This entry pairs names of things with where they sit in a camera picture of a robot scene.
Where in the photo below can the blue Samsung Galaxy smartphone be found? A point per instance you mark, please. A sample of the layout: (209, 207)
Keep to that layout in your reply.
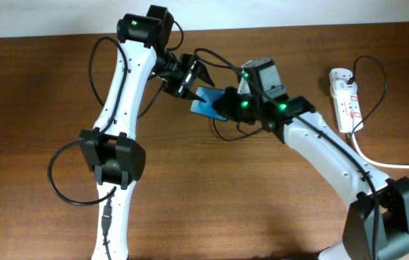
(209, 94)

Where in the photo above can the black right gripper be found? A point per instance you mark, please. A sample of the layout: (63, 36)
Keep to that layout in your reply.
(227, 108)

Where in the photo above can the white power extension socket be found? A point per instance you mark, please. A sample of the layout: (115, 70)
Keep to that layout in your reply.
(345, 99)

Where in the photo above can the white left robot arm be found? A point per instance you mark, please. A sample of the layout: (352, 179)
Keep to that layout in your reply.
(110, 149)

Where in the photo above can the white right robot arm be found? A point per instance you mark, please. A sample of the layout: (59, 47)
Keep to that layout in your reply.
(377, 224)

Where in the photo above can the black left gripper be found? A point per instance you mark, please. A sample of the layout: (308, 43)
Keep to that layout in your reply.
(194, 67)

